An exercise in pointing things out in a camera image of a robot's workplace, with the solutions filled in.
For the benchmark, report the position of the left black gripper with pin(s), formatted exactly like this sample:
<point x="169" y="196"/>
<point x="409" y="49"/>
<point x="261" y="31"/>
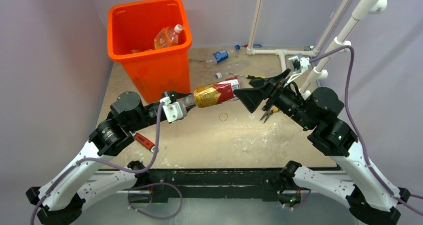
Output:
<point x="175" y="96"/>

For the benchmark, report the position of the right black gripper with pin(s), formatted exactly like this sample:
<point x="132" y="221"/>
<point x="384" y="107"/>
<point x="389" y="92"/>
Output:
<point x="252" y="97"/>

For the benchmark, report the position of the red gold snack wrapper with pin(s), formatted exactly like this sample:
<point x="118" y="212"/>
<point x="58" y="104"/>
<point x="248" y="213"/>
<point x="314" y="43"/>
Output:
<point x="213" y="94"/>

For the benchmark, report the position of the orange drink bottle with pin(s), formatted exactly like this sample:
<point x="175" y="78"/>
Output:
<point x="168" y="37"/>

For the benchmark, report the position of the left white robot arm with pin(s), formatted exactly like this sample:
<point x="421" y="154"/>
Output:
<point x="64" y="198"/>

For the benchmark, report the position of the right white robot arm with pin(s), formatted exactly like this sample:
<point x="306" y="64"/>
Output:
<point x="368" y="196"/>

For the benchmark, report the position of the orange plastic bin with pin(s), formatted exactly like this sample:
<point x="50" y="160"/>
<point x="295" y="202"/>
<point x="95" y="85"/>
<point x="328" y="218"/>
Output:
<point x="131" y="29"/>

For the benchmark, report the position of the yellow black screwdriver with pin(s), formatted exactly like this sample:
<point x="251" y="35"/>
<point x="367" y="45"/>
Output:
<point x="250" y="77"/>

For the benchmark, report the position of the blue cap pen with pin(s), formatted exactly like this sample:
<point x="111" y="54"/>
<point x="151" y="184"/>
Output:
<point x="253" y="46"/>

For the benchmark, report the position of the rubber band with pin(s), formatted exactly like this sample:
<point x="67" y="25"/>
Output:
<point x="223" y="117"/>

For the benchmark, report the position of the blue label bottle far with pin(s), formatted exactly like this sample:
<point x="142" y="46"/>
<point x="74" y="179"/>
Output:
<point x="224" y="54"/>

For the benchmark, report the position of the white PVC diagonal pole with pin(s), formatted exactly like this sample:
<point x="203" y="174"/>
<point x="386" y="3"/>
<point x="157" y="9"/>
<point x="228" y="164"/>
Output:
<point x="362" y="9"/>

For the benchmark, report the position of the yellow handle pliers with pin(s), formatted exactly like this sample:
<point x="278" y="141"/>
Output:
<point x="269" y="113"/>

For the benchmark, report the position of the white PVC pipe frame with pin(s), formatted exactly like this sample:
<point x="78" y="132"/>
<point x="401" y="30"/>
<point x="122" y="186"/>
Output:
<point x="280" y="24"/>

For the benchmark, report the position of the red handle adjustable wrench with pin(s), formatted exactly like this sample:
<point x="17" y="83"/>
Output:
<point x="145" y="142"/>

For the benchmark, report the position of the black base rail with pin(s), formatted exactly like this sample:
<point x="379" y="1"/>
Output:
<point x="266" y="184"/>

